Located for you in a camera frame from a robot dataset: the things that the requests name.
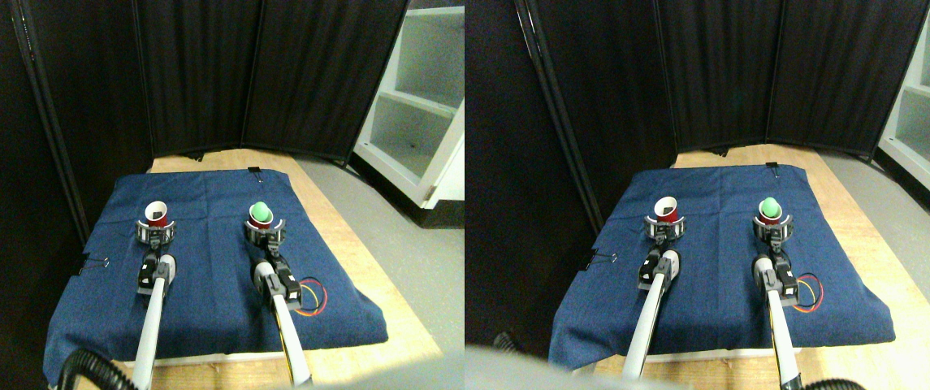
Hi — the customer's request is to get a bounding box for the red cup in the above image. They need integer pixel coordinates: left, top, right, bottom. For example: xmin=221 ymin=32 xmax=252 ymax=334
xmin=758 ymin=200 xmax=784 ymax=228
xmin=248 ymin=203 xmax=275 ymax=232
xmin=654 ymin=196 xmax=680 ymax=228
xmin=145 ymin=200 xmax=171 ymax=232

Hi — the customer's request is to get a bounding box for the red wire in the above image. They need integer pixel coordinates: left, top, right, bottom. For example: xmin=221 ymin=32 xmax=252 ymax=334
xmin=794 ymin=273 xmax=824 ymax=314
xmin=296 ymin=277 xmax=328 ymax=316

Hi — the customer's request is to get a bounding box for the dark blue cloth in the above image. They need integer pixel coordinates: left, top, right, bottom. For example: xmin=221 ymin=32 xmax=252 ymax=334
xmin=547 ymin=165 xmax=896 ymax=373
xmin=42 ymin=169 xmax=389 ymax=388

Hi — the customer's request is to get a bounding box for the orange wire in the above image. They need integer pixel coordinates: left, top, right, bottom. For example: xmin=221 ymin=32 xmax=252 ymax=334
xmin=794 ymin=278 xmax=820 ymax=310
xmin=296 ymin=282 xmax=322 ymax=313

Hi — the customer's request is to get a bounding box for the black curtain stand pole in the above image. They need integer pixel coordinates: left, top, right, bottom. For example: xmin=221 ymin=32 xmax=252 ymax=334
xmin=517 ymin=0 xmax=603 ymax=241
xmin=11 ymin=0 xmax=90 ymax=249

